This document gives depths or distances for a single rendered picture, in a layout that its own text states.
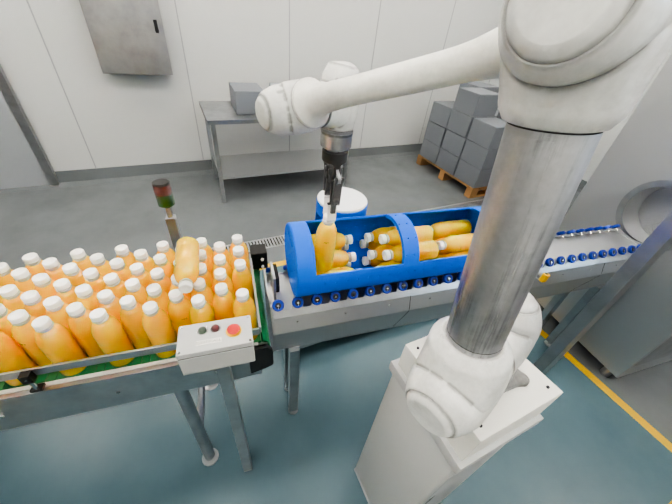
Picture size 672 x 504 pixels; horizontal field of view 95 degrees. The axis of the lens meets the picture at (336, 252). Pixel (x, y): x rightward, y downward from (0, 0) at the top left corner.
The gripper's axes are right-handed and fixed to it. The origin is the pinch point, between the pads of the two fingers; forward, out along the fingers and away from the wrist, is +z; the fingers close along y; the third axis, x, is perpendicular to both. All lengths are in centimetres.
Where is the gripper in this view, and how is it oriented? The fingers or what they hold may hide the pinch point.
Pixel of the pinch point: (329, 208)
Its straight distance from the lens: 102.0
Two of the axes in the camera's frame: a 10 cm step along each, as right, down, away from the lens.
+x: -9.5, 1.1, -2.8
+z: -0.9, 7.8, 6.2
